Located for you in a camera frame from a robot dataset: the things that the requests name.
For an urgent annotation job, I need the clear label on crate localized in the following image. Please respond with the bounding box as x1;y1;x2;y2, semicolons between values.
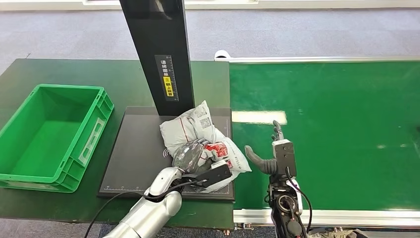
78;118;106;166

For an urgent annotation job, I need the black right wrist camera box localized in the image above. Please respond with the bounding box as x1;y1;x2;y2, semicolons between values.
272;139;298;179

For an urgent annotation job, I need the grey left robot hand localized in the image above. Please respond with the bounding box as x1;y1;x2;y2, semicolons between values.
171;139;214;176

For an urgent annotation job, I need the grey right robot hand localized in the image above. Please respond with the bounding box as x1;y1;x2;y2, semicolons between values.
244;120;285;176

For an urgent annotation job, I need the black inbound scanner machine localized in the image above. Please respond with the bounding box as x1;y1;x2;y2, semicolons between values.
97;0;236;202

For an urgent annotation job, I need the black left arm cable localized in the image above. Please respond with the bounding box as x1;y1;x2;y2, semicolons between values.
84;179;200;238

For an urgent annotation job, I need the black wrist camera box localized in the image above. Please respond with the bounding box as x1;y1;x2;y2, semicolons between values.
196;163;233;188
272;139;298;179

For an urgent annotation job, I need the grey plastic mailer package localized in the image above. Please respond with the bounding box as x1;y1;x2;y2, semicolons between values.
159;100;253;193

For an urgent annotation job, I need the black yellow column label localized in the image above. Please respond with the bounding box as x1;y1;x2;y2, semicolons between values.
154;54;180;102

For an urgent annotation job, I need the green conveyor belt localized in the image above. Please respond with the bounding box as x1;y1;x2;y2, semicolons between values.
229;61;420;212

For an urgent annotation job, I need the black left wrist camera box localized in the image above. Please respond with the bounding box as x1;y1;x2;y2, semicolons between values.
196;163;233;188

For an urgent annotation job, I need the green plastic crate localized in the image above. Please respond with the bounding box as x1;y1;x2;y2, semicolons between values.
0;83;115;194

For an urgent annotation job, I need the silver conveyor side rail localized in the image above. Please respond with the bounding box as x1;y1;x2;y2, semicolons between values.
214;49;420;63
233;208;420;228

